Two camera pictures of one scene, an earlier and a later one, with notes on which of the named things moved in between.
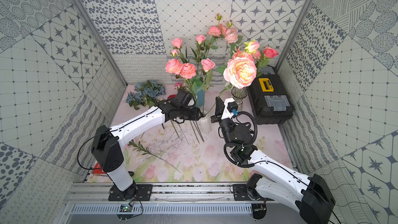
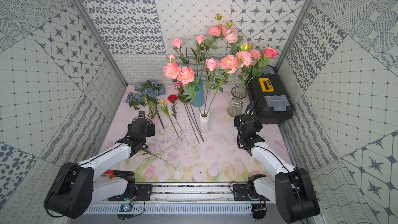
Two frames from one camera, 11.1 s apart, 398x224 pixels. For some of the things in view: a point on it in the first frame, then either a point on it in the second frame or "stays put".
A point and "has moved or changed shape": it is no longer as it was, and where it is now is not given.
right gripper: (219, 114) to (237, 122)
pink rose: (207, 65) has moved or changed shape
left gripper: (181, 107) to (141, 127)
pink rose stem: (200, 39) stays put
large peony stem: (240, 71) has moved or changed shape
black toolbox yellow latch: (270, 102) stays put
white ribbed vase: (205, 123) stays put
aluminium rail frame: (99, 192) stays put
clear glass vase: (238, 95) stays put
